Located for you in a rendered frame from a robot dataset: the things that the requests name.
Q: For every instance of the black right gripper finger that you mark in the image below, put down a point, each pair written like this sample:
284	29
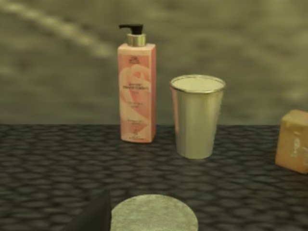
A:
95	215

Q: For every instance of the pink pump lotion bottle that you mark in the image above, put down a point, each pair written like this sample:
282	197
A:
136	96

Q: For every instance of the silver metal cup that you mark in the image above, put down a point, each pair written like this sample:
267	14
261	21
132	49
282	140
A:
196	120

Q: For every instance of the orange cardboard box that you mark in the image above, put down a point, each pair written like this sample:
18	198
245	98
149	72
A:
293	142

